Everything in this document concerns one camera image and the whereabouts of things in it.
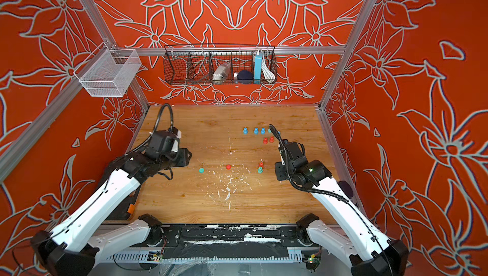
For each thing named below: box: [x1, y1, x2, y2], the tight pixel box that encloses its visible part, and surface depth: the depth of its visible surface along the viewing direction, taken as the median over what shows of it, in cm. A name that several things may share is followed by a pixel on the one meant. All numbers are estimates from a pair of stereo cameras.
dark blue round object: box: [237, 69, 254, 84], surface depth 97 cm
